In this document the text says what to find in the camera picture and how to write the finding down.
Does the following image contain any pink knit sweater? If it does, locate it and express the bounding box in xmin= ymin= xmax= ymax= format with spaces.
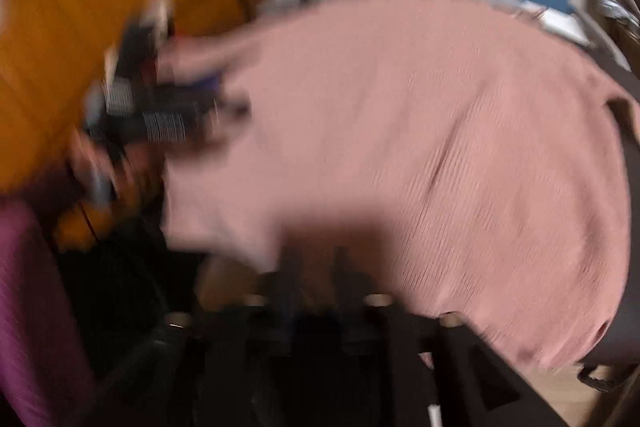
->
xmin=158 ymin=0 xmax=639 ymax=367

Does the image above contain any purple sweater sleeve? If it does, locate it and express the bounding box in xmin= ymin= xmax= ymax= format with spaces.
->
xmin=1 ymin=199 xmax=96 ymax=426

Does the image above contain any white printed garment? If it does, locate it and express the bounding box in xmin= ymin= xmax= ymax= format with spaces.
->
xmin=516 ymin=0 xmax=591 ymax=48

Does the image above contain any cluttered wooden desk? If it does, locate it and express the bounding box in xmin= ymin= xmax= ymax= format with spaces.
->
xmin=597 ymin=0 xmax=639 ymax=76

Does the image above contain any black strap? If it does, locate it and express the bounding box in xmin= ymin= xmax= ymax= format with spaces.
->
xmin=577 ymin=363 xmax=637 ymax=394

